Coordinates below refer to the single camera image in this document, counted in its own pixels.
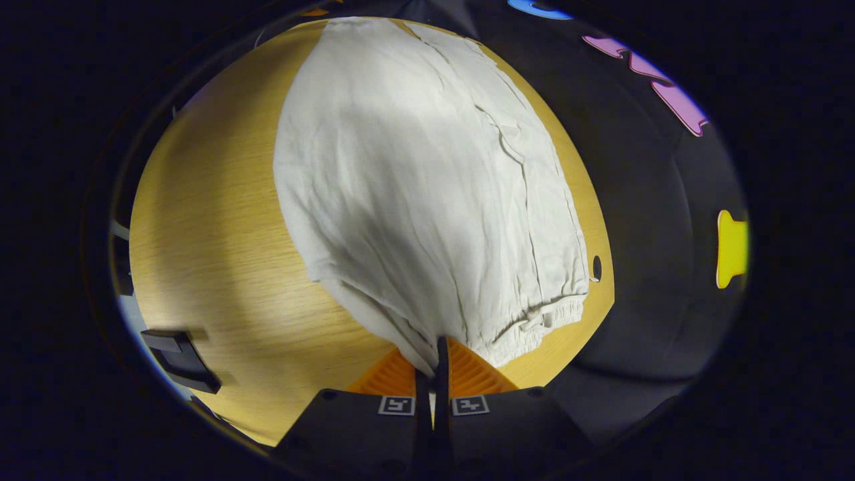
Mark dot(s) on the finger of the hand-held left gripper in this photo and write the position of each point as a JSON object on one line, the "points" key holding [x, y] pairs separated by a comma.
{"points": [[180, 357]]}

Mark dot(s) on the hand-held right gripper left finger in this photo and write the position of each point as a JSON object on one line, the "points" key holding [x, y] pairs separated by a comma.
{"points": [[361, 427]]}

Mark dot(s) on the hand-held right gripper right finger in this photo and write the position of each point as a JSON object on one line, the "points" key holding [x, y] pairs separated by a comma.
{"points": [[507, 427]]}

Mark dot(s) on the white jeans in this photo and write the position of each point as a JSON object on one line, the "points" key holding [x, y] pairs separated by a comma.
{"points": [[414, 167]]}

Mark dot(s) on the black backdrop cloth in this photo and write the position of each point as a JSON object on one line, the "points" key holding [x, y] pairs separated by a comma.
{"points": [[634, 200]]}

